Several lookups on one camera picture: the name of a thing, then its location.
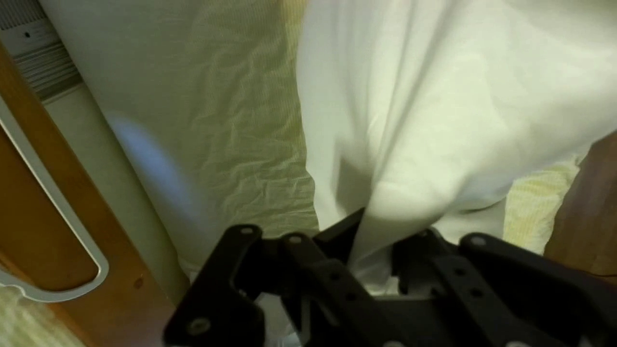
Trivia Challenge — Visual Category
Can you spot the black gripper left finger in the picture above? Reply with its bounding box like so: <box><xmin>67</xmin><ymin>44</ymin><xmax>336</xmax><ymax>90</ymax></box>
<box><xmin>163</xmin><ymin>223</ymin><xmax>323</xmax><ymax>347</ymax></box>

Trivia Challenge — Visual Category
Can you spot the yellow bed blanket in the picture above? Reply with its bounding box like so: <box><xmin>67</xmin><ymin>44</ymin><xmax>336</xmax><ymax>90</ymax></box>
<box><xmin>186</xmin><ymin>0</ymin><xmax>581</xmax><ymax>258</ymax></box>

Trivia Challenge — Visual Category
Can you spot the white pillow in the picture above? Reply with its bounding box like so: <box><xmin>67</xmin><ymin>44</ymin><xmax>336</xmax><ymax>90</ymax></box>
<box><xmin>298</xmin><ymin>0</ymin><xmax>617</xmax><ymax>283</ymax></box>

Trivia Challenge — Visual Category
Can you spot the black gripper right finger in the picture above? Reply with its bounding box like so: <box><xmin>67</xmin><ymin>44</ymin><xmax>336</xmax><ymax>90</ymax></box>
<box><xmin>394</xmin><ymin>229</ymin><xmax>617</xmax><ymax>347</ymax></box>

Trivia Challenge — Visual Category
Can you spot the wooden bunk bed frame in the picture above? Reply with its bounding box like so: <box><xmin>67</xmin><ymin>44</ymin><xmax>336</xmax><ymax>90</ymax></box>
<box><xmin>0</xmin><ymin>51</ymin><xmax>173</xmax><ymax>347</ymax></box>

